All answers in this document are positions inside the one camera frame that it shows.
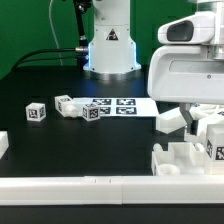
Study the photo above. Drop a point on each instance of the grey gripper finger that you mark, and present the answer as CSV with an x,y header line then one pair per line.
x,y
184,109

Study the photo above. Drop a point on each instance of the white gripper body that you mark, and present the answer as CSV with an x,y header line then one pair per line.
x,y
184,69

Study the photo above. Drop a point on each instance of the small white tagged block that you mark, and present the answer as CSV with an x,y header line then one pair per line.
x,y
35,112

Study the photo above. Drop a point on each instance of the white chair seat frame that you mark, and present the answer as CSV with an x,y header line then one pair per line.
x,y
180,158

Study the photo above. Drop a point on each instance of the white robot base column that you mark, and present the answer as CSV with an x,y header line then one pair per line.
x,y
112,51

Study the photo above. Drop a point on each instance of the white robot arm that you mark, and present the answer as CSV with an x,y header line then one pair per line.
x,y
216,6

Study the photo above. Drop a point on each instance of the white chair back assembly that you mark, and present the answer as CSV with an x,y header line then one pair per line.
x,y
203,114

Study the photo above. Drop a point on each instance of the white sheet with tags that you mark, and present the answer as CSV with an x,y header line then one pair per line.
x,y
122,107

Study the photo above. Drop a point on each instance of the white tagged cube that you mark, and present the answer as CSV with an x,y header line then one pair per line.
x,y
91,112

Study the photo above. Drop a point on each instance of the white part at left edge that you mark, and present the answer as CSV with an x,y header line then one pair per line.
x,y
4,144

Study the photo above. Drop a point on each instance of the white front barrier rail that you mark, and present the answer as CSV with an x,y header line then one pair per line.
x,y
112,190

